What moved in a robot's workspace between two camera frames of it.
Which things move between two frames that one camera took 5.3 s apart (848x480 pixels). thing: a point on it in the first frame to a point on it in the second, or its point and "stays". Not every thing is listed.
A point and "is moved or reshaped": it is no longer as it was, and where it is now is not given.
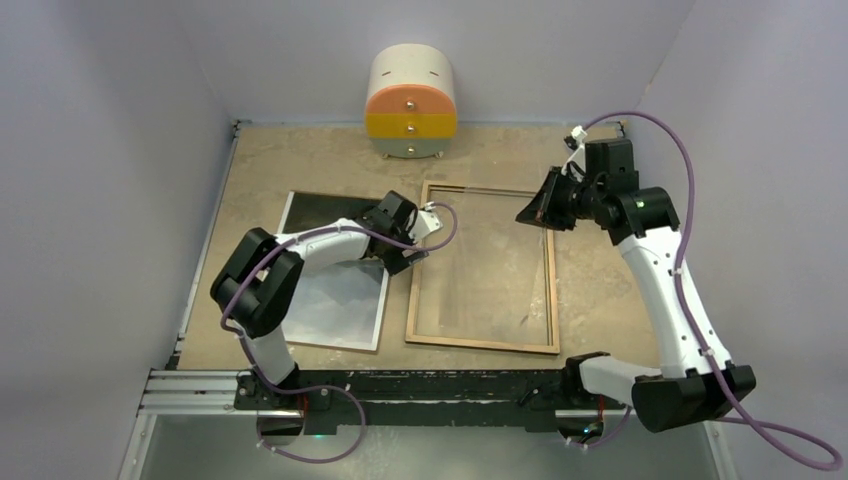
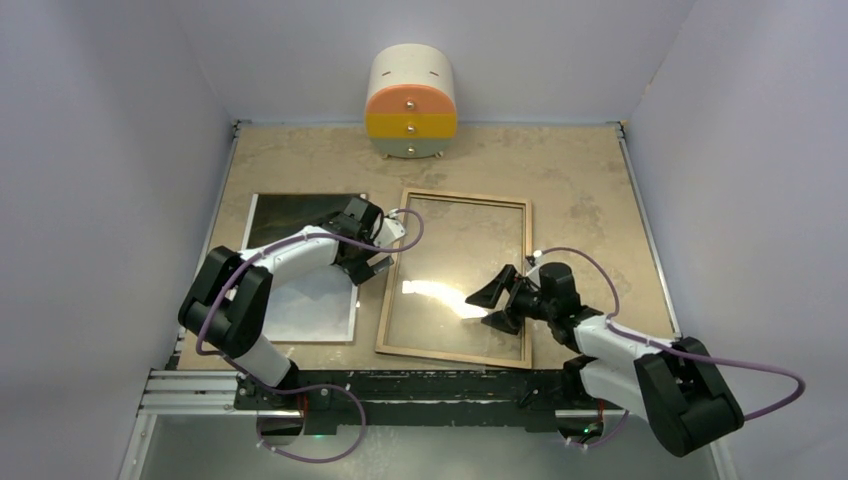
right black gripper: (544, 211) to (489, 295)
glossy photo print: (340, 304) is moved or reshaped
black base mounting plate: (414, 401) stays
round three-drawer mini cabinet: (411, 103) stays
